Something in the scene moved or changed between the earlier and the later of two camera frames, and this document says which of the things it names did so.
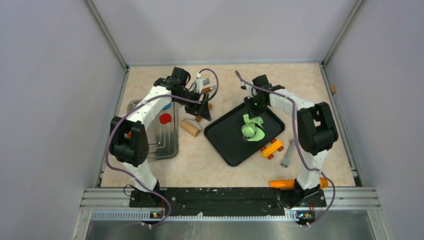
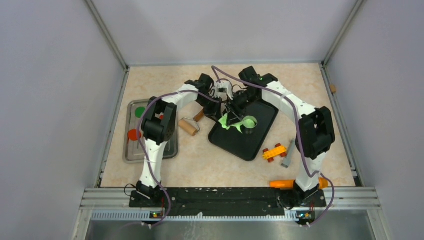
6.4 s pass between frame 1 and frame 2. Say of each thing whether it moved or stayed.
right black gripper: moved
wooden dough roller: stayed
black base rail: stayed
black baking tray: moved
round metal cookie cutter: moved
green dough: moved
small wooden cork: stayed
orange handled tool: stayed
